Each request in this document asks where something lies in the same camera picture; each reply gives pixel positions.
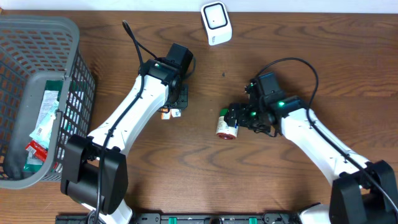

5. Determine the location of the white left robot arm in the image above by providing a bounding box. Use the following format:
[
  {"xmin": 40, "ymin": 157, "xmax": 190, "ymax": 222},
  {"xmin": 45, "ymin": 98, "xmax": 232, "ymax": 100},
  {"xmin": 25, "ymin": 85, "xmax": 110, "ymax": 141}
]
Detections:
[{"xmin": 60, "ymin": 44, "xmax": 193, "ymax": 223}]

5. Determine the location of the green lid jar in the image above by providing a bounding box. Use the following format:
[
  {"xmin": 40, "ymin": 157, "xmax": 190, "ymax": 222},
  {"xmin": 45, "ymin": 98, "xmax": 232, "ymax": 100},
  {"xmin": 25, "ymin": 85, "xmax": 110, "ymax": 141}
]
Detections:
[{"xmin": 216, "ymin": 108, "xmax": 238, "ymax": 140}]

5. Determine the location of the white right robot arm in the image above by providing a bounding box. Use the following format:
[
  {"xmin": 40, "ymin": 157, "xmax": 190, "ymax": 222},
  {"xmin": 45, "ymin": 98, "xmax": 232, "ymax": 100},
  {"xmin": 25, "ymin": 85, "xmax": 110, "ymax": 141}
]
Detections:
[{"xmin": 224, "ymin": 72, "xmax": 397, "ymax": 223}]

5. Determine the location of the orange small box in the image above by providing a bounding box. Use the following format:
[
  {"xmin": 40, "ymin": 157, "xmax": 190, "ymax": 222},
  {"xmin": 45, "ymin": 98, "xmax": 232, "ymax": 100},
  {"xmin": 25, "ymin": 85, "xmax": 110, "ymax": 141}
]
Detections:
[
  {"xmin": 160, "ymin": 108, "xmax": 171, "ymax": 120},
  {"xmin": 170, "ymin": 109, "xmax": 182, "ymax": 118}
]

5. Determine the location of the white barcode scanner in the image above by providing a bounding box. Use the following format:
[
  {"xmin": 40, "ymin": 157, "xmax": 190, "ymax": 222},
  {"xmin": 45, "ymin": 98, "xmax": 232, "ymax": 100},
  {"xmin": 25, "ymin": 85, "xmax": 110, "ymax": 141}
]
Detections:
[{"xmin": 200, "ymin": 1, "xmax": 233, "ymax": 46}]

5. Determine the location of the green white flat package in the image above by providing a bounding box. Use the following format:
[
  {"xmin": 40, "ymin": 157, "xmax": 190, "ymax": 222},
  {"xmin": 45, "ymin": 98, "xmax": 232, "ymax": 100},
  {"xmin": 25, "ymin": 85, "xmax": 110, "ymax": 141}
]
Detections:
[{"xmin": 23, "ymin": 80, "xmax": 63, "ymax": 172}]

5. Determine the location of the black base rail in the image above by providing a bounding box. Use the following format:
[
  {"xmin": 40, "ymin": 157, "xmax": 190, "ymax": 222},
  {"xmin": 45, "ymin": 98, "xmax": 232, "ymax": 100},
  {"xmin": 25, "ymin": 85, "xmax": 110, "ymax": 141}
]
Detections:
[{"xmin": 55, "ymin": 212, "xmax": 302, "ymax": 224}]

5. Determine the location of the grey plastic basket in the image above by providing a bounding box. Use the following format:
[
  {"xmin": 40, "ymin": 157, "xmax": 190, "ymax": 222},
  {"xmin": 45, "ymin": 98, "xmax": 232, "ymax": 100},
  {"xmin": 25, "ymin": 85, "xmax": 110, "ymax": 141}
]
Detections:
[{"xmin": 1, "ymin": 16, "xmax": 96, "ymax": 190}]

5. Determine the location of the mint green snack packet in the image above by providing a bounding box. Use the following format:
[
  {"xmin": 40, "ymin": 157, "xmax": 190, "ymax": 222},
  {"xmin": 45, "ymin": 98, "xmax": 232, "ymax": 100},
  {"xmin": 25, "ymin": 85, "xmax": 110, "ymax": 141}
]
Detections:
[{"xmin": 29, "ymin": 101, "xmax": 59, "ymax": 149}]

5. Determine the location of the red stick sachet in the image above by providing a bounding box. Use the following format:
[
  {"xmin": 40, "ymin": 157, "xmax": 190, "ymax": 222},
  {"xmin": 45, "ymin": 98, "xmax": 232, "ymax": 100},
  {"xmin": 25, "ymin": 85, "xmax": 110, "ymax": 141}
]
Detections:
[{"xmin": 25, "ymin": 140, "xmax": 48, "ymax": 162}]

